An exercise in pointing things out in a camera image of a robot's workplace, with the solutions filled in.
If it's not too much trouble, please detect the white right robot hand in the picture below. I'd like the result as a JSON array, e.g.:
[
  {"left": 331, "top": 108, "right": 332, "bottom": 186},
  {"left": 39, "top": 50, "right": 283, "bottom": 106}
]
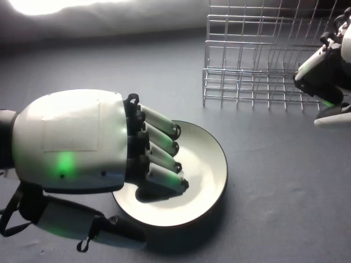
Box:
[{"left": 292, "top": 13, "right": 351, "bottom": 128}]

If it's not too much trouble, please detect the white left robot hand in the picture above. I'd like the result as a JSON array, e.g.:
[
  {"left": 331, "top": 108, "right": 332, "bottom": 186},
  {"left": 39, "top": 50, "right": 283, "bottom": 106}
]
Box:
[{"left": 13, "top": 89, "right": 190, "bottom": 253}]

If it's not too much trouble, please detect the grey tablecloth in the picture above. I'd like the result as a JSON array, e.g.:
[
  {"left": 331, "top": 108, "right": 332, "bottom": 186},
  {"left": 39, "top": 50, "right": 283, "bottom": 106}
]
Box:
[{"left": 0, "top": 0, "right": 351, "bottom": 263}]

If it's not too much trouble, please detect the chrome wire dish rack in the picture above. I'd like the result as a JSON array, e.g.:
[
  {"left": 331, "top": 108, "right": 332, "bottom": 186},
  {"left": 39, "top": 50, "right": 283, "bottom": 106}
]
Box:
[{"left": 202, "top": 0, "right": 350, "bottom": 112}]

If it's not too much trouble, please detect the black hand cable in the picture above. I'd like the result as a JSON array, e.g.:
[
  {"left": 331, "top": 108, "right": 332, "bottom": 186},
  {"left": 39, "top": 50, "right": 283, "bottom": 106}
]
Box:
[{"left": 0, "top": 186, "right": 31, "bottom": 238}]

